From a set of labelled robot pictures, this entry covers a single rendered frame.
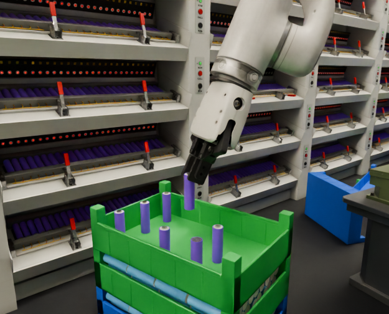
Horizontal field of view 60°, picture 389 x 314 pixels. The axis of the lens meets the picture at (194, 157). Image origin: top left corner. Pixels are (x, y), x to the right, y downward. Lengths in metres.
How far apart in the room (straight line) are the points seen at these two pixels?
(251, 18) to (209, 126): 0.18
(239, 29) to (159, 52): 0.59
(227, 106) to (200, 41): 0.71
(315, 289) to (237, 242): 0.54
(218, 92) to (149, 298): 0.35
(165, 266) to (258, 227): 0.20
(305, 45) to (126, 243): 0.43
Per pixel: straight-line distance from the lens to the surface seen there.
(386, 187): 1.07
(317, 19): 0.60
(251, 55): 0.56
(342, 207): 1.44
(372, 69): 2.34
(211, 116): 0.55
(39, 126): 0.98
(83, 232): 1.17
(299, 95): 1.73
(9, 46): 0.96
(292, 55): 0.57
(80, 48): 1.01
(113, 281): 0.66
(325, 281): 1.20
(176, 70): 1.25
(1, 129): 0.96
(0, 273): 1.07
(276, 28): 0.57
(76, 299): 1.11
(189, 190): 0.58
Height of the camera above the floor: 0.63
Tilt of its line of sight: 14 degrees down
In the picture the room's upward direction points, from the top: straight up
